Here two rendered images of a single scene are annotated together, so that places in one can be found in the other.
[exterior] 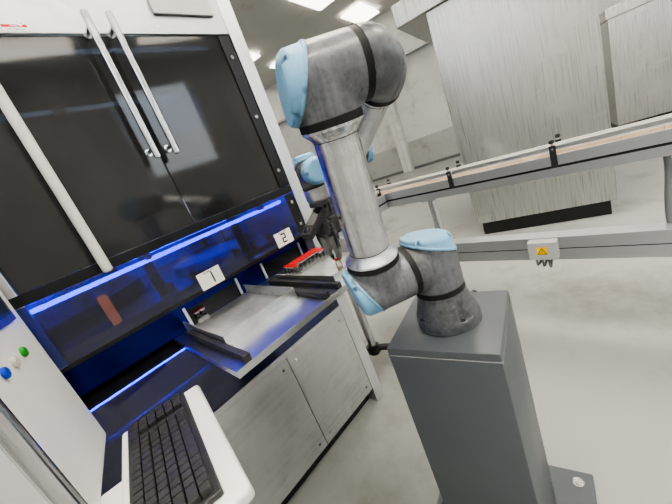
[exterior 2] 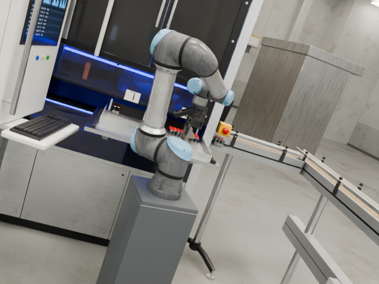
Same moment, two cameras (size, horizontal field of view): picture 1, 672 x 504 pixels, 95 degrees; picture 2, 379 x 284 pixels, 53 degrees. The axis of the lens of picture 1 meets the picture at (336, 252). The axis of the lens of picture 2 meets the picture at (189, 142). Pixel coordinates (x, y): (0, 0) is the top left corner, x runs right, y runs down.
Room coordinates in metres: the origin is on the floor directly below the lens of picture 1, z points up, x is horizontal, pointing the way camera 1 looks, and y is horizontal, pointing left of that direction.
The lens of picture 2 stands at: (-0.65, -0.98, 1.40)
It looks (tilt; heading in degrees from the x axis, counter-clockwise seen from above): 13 degrees down; 29
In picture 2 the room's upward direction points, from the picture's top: 20 degrees clockwise
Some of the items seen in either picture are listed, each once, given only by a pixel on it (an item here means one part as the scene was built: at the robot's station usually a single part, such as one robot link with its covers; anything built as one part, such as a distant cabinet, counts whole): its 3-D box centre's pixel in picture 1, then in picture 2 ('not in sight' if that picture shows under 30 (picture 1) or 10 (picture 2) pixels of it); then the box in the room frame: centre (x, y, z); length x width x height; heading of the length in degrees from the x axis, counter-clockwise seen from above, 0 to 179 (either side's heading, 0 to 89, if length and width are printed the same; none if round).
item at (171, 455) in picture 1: (164, 453); (44, 124); (0.55, 0.48, 0.82); 0.40 x 0.14 x 0.02; 31
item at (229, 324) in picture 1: (237, 309); (125, 119); (0.99, 0.38, 0.90); 0.34 x 0.26 x 0.04; 41
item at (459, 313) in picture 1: (443, 300); (167, 181); (0.67, -0.20, 0.84); 0.15 x 0.15 x 0.10
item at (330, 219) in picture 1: (326, 216); (195, 115); (1.04, -0.01, 1.08); 0.09 x 0.08 x 0.12; 131
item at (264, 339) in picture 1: (290, 291); (153, 136); (1.05, 0.20, 0.87); 0.70 x 0.48 x 0.02; 131
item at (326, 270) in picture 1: (327, 262); (184, 142); (1.13, 0.05, 0.90); 0.34 x 0.26 x 0.04; 40
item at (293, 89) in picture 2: not in sight; (289, 103); (6.51, 1.29, 1.02); 1.58 x 1.23 x 2.04; 53
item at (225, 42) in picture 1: (266, 142); (226, 58); (1.35, 0.10, 1.40); 0.05 x 0.01 x 0.80; 131
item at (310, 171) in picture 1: (319, 168); (200, 87); (0.94, -0.04, 1.23); 0.11 x 0.11 x 0.08; 9
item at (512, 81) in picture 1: (508, 103); not in sight; (3.41, -2.29, 1.13); 1.76 x 1.38 x 2.27; 144
